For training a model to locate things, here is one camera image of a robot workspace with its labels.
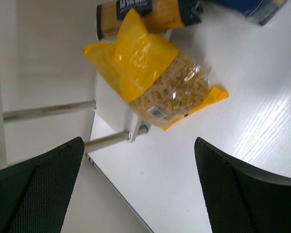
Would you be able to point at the blue Barilla pasta box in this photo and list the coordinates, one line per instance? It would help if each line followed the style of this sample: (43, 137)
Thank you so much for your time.
(259, 12)

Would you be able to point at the yellow macaroni bag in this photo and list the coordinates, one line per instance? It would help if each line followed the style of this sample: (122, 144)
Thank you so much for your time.
(161, 84)

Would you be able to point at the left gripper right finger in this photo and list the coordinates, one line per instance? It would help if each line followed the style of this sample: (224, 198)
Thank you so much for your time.
(240, 197)

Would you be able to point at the yellow spaghetti pack blue label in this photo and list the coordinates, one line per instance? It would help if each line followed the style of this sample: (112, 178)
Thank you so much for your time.
(158, 15)

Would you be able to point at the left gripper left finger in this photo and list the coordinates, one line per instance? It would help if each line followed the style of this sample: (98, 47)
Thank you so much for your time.
(35, 194)

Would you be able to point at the white two-tier shelf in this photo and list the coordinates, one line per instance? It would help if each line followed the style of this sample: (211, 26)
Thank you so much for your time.
(49, 92)

